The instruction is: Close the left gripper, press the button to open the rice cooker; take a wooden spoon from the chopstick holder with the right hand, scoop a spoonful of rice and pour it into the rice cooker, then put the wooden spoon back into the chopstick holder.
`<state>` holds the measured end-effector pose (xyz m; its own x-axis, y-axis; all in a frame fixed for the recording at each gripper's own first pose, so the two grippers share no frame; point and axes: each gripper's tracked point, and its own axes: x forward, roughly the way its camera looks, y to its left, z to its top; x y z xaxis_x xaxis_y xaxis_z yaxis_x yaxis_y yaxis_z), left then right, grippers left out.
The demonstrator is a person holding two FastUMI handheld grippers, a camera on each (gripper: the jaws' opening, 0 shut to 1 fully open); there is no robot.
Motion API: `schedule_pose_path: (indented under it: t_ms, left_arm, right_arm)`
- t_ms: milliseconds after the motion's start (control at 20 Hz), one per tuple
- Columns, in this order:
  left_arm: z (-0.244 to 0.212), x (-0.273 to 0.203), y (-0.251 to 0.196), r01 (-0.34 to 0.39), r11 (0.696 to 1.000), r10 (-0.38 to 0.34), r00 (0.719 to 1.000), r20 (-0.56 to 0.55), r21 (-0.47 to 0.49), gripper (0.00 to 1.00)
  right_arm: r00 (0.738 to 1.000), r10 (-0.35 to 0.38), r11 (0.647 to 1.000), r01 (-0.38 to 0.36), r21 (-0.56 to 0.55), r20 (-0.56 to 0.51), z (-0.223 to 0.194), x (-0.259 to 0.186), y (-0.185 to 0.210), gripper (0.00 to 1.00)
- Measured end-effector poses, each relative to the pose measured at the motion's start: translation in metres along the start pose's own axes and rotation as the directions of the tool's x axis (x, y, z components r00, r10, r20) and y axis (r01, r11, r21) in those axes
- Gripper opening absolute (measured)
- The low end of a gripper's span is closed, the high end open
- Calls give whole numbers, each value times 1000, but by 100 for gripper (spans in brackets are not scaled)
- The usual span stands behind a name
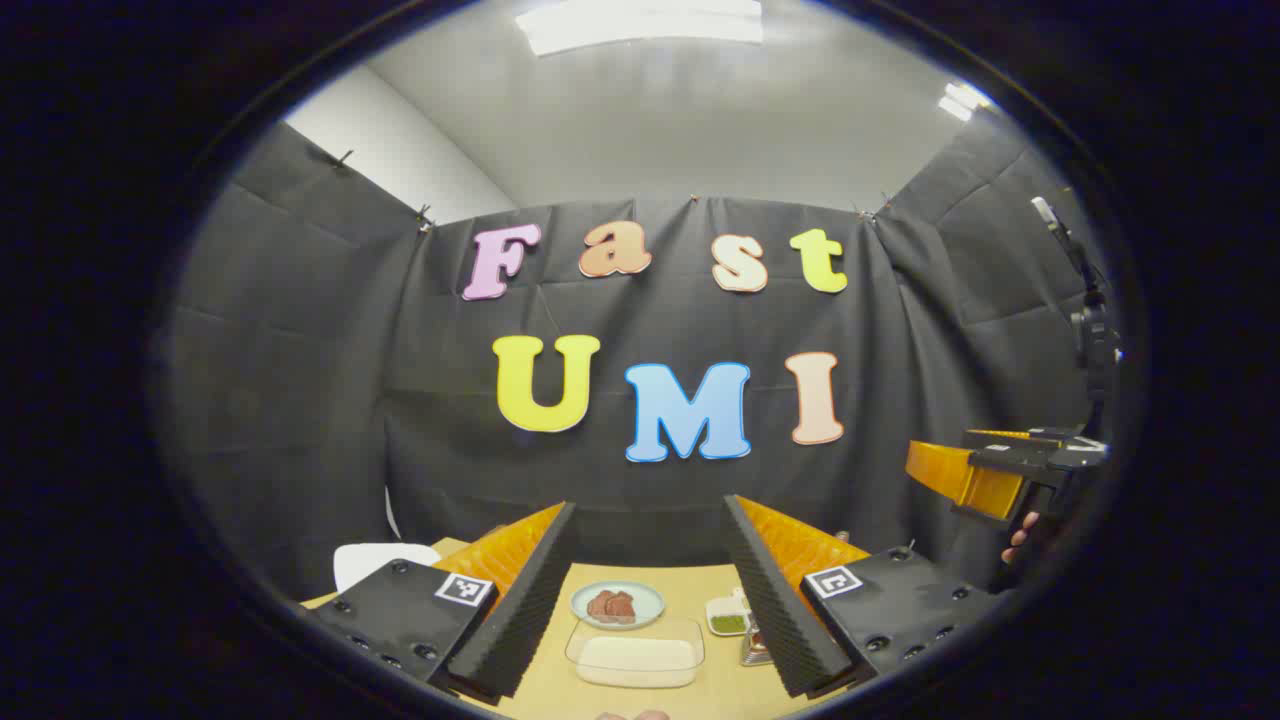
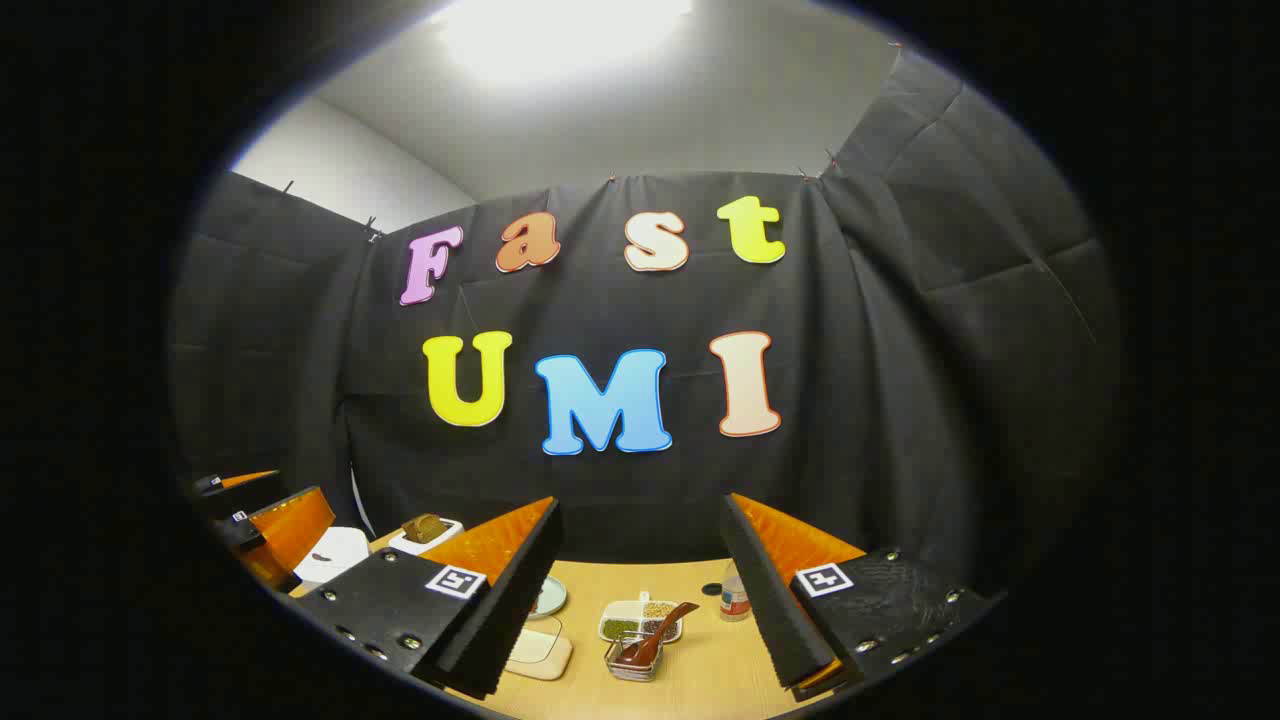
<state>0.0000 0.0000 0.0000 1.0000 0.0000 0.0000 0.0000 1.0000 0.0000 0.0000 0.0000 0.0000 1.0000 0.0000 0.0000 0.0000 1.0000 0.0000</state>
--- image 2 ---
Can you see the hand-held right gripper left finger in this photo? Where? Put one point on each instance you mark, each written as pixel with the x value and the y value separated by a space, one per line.
pixel 520 600

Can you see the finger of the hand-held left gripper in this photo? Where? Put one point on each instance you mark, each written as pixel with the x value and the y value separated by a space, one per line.
pixel 295 530
pixel 245 495

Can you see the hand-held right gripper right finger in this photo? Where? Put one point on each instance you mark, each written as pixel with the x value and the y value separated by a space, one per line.
pixel 770 600

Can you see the white rice cooker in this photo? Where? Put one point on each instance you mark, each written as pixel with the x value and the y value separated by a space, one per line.
pixel 335 550

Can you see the clear rice container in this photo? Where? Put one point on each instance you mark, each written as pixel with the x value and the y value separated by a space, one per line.
pixel 540 650

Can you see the clear chopstick holder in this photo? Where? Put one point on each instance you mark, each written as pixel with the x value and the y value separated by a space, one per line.
pixel 622 668

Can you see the brown wooden spoon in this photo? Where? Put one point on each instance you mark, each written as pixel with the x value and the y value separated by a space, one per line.
pixel 645 648

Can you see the green plate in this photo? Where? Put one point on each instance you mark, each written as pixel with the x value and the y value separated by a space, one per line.
pixel 550 598

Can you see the clear plastic bottle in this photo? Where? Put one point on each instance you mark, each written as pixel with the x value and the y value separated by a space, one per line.
pixel 735 600

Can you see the white toaster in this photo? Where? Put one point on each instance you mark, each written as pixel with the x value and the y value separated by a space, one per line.
pixel 440 545

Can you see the white divided bean dish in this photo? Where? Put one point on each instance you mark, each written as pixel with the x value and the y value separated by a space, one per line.
pixel 625 627

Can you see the brown bread slice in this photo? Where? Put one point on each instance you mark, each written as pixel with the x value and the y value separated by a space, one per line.
pixel 424 528

